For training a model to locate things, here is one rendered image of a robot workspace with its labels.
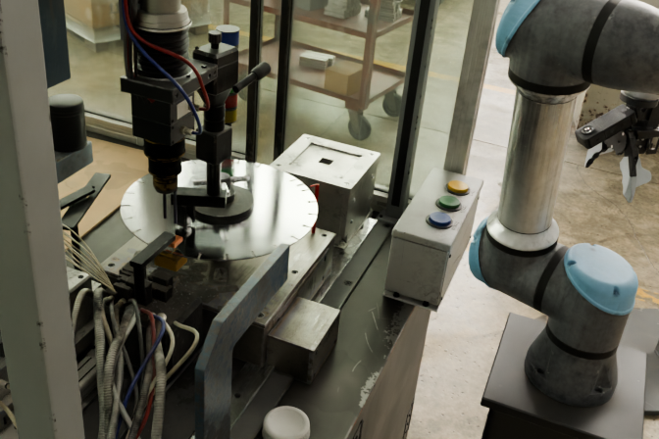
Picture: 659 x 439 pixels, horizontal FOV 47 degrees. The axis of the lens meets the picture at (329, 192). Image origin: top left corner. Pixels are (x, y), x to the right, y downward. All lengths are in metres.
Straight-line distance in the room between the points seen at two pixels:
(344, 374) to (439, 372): 1.18
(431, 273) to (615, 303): 0.34
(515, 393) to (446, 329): 1.31
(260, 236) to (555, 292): 0.47
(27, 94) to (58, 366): 0.22
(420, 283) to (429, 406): 0.96
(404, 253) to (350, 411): 0.32
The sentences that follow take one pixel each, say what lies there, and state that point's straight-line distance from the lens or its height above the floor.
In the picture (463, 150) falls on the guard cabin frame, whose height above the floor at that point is 0.95.
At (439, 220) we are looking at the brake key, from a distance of 1.39.
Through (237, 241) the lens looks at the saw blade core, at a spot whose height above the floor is 0.95.
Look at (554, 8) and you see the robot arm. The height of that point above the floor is 1.37.
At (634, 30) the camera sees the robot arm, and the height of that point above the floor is 1.36.
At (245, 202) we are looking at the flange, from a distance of 1.28.
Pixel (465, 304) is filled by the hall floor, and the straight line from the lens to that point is 2.74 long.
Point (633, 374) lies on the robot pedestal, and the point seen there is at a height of 0.75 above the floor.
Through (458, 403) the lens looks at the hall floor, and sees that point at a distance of 2.36.
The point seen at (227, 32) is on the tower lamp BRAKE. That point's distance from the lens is 1.47.
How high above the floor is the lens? 1.62
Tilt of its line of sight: 30 degrees down
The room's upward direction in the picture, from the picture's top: 6 degrees clockwise
